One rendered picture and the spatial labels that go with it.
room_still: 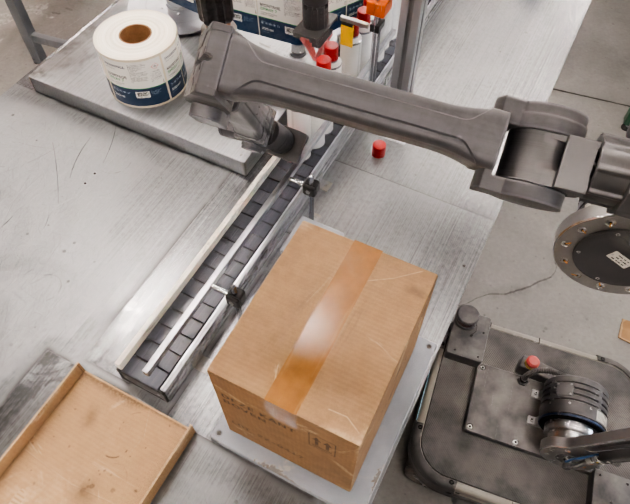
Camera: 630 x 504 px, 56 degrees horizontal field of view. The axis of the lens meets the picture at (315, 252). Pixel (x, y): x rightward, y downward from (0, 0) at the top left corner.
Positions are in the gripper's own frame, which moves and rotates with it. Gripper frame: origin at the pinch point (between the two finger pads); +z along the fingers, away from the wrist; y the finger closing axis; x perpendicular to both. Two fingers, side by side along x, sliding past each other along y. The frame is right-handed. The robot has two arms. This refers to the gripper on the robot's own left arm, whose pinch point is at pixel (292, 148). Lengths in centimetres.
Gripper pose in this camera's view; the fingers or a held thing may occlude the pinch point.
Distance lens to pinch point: 135.0
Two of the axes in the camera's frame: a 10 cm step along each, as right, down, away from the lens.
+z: 2.4, 0.0, 9.7
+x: -3.8, 9.2, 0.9
